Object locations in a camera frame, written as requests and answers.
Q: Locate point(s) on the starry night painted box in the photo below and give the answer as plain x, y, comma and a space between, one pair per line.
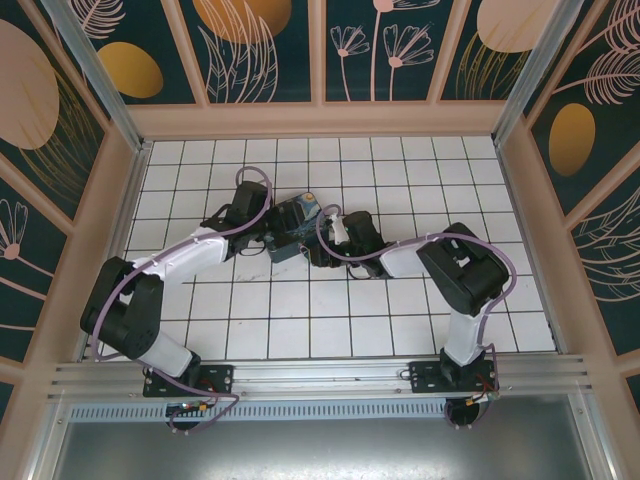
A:
307, 200

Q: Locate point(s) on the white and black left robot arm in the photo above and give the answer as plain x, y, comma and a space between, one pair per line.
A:
130, 315

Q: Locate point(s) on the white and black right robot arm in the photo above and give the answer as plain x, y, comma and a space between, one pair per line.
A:
470, 270

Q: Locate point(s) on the grey metal sheet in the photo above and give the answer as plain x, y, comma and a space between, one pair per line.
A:
320, 450

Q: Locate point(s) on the aluminium mounting rail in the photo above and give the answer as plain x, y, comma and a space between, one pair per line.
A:
320, 375

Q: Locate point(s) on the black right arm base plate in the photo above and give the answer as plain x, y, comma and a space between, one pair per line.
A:
425, 377

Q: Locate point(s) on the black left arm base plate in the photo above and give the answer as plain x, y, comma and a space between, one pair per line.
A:
220, 380

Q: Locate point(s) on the aluminium corner post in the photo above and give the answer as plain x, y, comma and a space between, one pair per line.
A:
526, 75
102, 75

